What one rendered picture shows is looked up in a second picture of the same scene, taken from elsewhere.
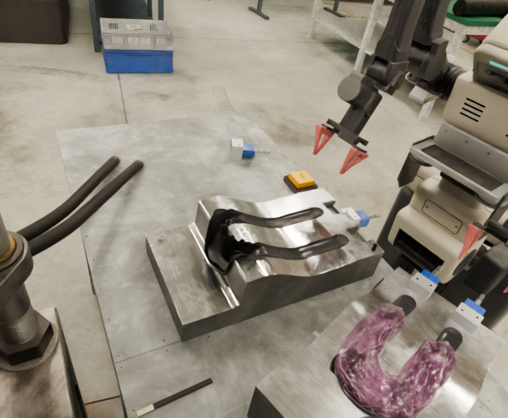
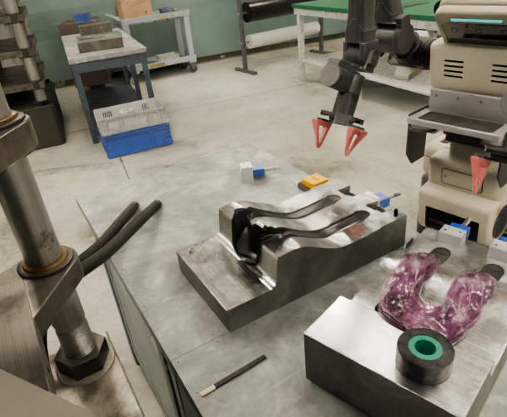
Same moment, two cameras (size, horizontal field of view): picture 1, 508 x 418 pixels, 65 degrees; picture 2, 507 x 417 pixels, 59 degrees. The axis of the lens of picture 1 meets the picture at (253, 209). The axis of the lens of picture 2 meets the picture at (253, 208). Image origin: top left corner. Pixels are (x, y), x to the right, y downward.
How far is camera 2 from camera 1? 24 cm
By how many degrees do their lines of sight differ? 11
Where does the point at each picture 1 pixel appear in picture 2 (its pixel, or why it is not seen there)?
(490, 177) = (490, 123)
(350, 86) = (331, 72)
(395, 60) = (365, 40)
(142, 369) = (197, 360)
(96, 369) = not seen: outside the picture
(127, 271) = (165, 289)
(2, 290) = (62, 285)
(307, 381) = (352, 321)
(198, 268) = (231, 266)
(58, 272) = not seen: hidden behind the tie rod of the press
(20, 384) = (88, 395)
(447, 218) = (468, 179)
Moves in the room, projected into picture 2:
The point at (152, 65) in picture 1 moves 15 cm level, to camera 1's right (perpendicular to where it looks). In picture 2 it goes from (151, 141) to (167, 141)
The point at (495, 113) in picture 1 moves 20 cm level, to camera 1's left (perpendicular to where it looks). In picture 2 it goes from (474, 64) to (393, 71)
